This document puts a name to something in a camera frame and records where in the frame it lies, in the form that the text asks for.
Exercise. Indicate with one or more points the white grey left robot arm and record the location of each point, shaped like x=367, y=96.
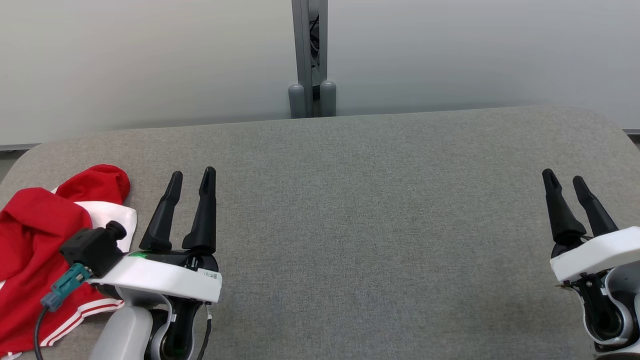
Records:
x=125, y=330

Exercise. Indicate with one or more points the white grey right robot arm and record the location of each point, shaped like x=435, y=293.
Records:
x=612, y=310

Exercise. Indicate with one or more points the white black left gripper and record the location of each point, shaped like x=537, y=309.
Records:
x=160, y=275

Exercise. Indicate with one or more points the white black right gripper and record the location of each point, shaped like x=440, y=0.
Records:
x=595, y=255

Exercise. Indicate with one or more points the red jersey with white striped trim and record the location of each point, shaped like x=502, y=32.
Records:
x=30, y=250

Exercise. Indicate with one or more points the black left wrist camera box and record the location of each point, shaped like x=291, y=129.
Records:
x=95, y=247

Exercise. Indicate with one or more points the grey partition post with feet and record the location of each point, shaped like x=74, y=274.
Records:
x=306, y=60

